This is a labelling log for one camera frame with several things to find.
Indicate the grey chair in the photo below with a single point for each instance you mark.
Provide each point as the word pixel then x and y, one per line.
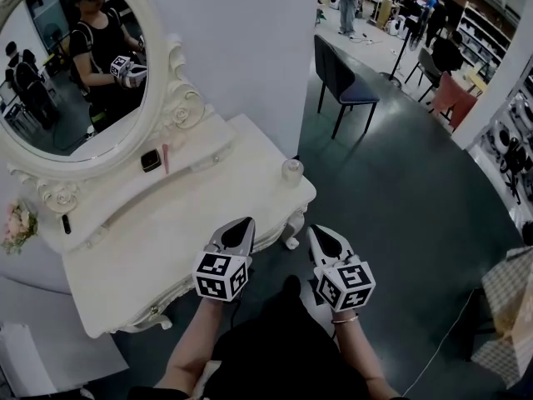
pixel 429 67

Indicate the checkered cloth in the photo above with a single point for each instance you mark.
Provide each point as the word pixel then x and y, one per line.
pixel 510 306

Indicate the person's black clothing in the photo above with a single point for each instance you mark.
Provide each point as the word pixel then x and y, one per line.
pixel 283 348

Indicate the white dressing table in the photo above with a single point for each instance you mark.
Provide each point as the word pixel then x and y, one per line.
pixel 175 223

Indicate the black lipstick tube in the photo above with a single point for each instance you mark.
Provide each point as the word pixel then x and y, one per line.
pixel 66 224

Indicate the oval white-framed mirror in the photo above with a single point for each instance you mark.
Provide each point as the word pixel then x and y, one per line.
pixel 75 56

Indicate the small clear bottle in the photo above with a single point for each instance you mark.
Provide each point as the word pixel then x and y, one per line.
pixel 292 173

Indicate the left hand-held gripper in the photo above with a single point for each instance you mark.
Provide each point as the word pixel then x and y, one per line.
pixel 216 275

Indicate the cardboard box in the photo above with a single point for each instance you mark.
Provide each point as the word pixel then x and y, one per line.
pixel 385 13

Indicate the pink flower bouquet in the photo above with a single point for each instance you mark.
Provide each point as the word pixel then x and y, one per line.
pixel 17 229

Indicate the black standing fan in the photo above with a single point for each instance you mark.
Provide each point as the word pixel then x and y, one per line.
pixel 401 52

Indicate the person's right forearm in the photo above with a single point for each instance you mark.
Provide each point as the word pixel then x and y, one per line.
pixel 360 356

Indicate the person's left forearm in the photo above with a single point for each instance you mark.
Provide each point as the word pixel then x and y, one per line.
pixel 195 340

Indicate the dark padded chair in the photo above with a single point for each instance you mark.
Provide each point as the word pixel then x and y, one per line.
pixel 343 83

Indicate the white storage shelf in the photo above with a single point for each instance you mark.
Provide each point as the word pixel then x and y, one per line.
pixel 483 36

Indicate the orange chair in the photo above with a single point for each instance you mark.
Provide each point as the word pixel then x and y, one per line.
pixel 454 98

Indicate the shelf with white appliances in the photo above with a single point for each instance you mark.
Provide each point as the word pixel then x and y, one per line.
pixel 510 148

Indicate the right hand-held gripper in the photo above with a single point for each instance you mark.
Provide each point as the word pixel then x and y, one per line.
pixel 347 286

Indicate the black square compact case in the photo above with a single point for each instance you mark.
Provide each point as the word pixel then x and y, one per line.
pixel 150 161

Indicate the white flat board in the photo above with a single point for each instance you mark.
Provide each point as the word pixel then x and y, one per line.
pixel 50 361

